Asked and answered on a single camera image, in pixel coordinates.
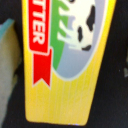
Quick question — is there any yellow butter box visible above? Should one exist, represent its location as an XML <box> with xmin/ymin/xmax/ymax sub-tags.
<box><xmin>22</xmin><ymin>0</ymin><xmax>116</xmax><ymax>126</ymax></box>

